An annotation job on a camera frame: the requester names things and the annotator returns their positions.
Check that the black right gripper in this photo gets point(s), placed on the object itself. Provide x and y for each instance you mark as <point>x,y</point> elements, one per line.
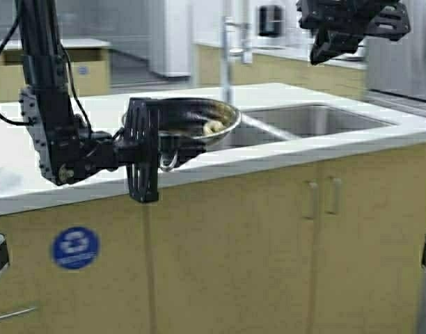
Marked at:
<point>341,26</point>

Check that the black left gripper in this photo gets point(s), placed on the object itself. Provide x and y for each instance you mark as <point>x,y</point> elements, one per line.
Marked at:
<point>134,146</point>

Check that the small black frying pan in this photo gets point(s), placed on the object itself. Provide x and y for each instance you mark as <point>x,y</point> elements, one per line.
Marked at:
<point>180,123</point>

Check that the raw grey shrimp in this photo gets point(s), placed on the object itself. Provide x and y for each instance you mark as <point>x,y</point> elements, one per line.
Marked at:
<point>213,127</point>

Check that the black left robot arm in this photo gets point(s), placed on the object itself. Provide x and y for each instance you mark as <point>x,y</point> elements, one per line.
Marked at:
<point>69,150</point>

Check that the background wood counter cabinet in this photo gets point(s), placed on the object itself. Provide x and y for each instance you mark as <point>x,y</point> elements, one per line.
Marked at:
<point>267,67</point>

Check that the stainless steel refrigerator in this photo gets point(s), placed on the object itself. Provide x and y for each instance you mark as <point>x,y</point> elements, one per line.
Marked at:
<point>398,68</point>

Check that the chrome sink faucet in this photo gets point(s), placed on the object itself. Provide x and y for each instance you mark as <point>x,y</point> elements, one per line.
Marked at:
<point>235,44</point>

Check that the stainless steel kitchen sink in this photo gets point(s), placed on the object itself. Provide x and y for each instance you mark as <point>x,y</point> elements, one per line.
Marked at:
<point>265,126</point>

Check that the blue round recycling sticker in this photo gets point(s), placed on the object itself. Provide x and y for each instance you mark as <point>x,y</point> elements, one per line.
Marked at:
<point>75,248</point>

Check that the light wood island cabinet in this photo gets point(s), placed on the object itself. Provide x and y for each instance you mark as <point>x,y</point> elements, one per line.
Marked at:
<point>232,255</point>

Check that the black wall dispenser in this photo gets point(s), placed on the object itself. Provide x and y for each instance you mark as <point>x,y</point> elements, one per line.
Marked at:
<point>270,21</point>

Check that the right cabinet door handle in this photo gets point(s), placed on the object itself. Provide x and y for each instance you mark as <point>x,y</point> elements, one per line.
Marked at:
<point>334,195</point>

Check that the cabinet door handle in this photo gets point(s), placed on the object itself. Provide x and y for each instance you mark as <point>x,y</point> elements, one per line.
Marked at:
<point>334,195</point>
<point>310,200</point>

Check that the left cabinet door handle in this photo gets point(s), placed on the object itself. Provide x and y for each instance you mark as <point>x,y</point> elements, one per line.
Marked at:
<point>310,200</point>

